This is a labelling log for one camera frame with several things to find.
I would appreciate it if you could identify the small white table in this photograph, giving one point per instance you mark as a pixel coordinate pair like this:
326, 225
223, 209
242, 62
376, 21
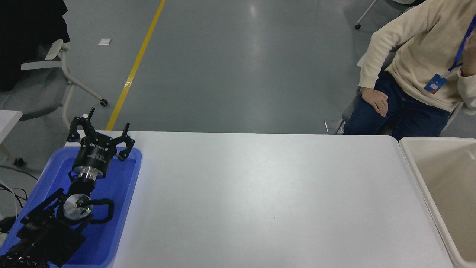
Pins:
8, 123

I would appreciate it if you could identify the white chair leg with caster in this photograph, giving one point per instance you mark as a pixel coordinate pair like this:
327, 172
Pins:
364, 15

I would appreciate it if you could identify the person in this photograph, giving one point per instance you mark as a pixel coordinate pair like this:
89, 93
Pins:
26, 33
420, 44

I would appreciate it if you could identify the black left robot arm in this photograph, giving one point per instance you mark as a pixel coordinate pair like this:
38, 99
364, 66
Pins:
42, 236

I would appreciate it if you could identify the white and grey office chair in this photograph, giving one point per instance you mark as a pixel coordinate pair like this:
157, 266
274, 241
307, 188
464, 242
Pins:
33, 96

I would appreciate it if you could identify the metal floor plate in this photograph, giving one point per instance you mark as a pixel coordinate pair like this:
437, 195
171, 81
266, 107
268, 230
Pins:
329, 126

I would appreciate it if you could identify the black caster wheel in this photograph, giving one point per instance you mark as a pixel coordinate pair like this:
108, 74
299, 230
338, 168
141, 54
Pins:
19, 162

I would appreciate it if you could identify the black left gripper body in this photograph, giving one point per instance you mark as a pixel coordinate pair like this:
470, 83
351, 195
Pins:
93, 154

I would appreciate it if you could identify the person's forearm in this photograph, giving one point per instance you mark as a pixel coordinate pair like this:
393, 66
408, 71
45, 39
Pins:
368, 63

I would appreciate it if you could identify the blue plastic tray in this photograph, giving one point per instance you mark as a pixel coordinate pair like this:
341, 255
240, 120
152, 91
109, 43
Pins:
115, 193

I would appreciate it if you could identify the white paper scrap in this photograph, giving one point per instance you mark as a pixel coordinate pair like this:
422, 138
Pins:
105, 41

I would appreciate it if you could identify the person's hand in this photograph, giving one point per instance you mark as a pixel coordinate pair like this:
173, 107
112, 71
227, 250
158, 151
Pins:
376, 99
470, 57

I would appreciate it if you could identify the black plug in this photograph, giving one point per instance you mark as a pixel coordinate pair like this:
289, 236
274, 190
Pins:
7, 223

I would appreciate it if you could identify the large pale bin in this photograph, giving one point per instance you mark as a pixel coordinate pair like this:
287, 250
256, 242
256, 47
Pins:
450, 186

